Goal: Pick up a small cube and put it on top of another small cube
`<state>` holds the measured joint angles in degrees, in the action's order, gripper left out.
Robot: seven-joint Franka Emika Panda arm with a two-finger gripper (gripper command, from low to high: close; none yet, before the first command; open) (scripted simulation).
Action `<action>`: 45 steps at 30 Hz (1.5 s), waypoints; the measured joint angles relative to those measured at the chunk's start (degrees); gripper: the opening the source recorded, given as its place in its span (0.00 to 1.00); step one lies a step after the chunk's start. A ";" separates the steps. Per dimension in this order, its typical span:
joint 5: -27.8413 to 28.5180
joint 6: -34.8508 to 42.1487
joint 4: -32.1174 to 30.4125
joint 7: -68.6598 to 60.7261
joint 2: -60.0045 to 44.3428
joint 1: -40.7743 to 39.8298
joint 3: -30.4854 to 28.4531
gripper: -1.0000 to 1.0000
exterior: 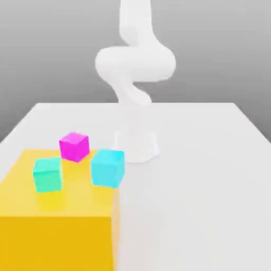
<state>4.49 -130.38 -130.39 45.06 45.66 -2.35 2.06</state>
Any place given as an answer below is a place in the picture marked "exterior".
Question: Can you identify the small cyan cube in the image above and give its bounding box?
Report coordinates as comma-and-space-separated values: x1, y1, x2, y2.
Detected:
90, 148, 125, 189

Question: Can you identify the small green cube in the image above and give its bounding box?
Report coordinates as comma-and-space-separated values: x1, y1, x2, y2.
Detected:
32, 157, 64, 193

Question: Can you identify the small magenta cube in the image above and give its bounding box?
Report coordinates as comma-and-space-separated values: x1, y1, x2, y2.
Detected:
59, 131, 91, 163

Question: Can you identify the large yellow box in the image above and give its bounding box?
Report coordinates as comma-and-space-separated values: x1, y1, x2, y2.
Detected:
0, 149, 121, 271

